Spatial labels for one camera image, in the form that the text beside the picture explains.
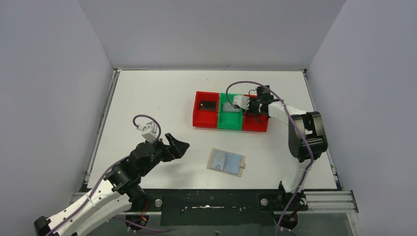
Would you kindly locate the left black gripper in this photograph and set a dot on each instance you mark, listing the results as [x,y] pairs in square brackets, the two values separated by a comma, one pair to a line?
[167,150]

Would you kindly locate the black credit card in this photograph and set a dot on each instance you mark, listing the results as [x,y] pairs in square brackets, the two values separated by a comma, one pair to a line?
[208,106]

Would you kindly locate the left red plastic bin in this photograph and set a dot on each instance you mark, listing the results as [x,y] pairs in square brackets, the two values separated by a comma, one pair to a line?
[205,119]

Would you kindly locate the silver credit card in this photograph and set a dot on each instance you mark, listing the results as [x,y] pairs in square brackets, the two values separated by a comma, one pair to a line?
[227,107]

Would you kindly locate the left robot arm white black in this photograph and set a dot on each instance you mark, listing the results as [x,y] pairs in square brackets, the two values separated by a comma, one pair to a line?
[117,191]

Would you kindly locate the red plastic bin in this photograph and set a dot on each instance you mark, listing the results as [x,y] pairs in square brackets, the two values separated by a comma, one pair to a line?
[253,119]
[205,119]

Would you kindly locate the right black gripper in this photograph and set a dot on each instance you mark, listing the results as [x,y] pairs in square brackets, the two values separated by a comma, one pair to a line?
[250,109]

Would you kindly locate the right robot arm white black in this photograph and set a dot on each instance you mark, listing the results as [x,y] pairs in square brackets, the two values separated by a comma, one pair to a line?
[306,135]

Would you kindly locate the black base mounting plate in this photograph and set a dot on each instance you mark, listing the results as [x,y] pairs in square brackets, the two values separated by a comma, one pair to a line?
[219,207]

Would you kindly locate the green plastic bin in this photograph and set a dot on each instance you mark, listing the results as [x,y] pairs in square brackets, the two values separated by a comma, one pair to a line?
[228,120]

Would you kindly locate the right red plastic bin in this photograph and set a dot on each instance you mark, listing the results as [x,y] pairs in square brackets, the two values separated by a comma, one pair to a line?
[253,119]

